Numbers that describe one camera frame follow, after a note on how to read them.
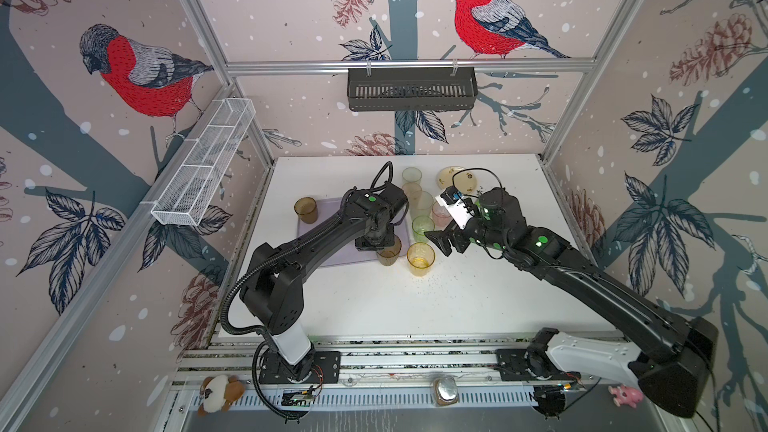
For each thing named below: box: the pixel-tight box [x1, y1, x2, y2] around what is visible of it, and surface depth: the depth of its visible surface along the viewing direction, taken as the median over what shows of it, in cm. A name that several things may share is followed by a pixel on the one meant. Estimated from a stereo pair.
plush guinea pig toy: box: [197, 375, 245, 416], surface depth 70 cm
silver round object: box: [434, 376, 459, 406], surface depth 63 cm
